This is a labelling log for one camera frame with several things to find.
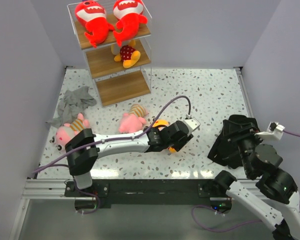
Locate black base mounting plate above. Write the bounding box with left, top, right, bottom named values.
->
left=64, top=179, right=233, bottom=213

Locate pink pig plush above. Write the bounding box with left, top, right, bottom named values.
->
left=118, top=104, right=148, bottom=134
left=51, top=113, right=91, bottom=152

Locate orange doll polka dot dress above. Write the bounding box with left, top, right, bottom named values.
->
left=110, top=39, right=141, bottom=69

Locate red shark plush with face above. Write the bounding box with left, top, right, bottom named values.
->
left=74, top=0, right=115, bottom=48

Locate grey crumpled cloth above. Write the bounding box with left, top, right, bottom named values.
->
left=46, top=86, right=97, bottom=128

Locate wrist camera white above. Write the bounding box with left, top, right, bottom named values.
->
left=183, top=114, right=201, bottom=134
left=255, top=122, right=285, bottom=141

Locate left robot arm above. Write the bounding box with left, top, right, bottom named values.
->
left=65, top=118, right=200, bottom=196

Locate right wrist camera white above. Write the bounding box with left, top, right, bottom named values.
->
left=255, top=122, right=285, bottom=141

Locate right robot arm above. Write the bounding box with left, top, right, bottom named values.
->
left=212, top=119, right=300, bottom=240

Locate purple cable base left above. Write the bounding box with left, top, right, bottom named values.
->
left=74, top=193, right=101, bottom=215

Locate white wire wooden shelf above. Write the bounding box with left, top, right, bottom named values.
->
left=67, top=0, right=152, bottom=107

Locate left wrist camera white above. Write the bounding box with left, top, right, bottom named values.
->
left=183, top=114, right=201, bottom=134

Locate pink pig plush centre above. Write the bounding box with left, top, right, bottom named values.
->
left=118, top=104, right=148, bottom=134

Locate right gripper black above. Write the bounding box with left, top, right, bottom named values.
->
left=221, top=118, right=264, bottom=175

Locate orange doll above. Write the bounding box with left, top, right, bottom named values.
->
left=152, top=119, right=177, bottom=154

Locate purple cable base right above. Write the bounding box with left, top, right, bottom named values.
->
left=190, top=205, right=262, bottom=233

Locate purple cable base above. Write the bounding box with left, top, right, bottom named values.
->
left=190, top=205, right=262, bottom=233
left=74, top=193, right=101, bottom=215

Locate black cloth right side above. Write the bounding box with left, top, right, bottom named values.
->
left=207, top=114, right=259, bottom=169

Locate pink pig plush left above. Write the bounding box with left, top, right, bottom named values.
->
left=51, top=113, right=91, bottom=152

